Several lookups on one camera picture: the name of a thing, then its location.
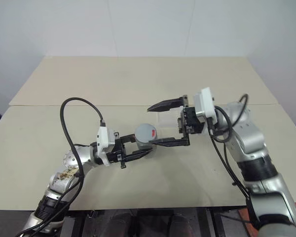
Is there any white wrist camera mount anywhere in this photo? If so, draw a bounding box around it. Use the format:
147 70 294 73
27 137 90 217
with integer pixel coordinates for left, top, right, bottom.
193 86 219 124
96 125 118 166

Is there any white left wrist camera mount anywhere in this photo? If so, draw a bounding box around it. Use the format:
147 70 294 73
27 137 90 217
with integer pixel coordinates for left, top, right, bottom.
96 125 118 166

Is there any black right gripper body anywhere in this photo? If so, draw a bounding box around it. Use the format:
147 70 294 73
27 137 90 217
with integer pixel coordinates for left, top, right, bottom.
177 94 205 147

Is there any clear plastic box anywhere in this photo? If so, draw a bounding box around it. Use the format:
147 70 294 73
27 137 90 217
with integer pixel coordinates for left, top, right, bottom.
157 108 183 129

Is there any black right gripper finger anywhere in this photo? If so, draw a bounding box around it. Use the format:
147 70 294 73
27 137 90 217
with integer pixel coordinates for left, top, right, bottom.
148 137 188 148
147 96 185 113

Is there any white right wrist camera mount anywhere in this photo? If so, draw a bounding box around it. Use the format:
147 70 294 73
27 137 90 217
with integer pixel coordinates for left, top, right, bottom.
193 86 219 124

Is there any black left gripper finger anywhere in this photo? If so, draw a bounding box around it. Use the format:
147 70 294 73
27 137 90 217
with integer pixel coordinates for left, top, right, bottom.
124 147 154 161
119 133 139 145

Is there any grey jar body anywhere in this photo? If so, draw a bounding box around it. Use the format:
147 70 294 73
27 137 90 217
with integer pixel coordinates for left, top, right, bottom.
136 139 155 152

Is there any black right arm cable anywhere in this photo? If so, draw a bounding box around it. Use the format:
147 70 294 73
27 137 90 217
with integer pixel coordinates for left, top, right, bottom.
206 93 262 230

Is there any grey jar lid red sticker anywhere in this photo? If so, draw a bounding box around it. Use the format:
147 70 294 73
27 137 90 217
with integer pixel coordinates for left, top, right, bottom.
134 122 159 144

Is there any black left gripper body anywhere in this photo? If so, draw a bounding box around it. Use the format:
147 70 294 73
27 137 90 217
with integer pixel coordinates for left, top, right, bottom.
106 131 129 170

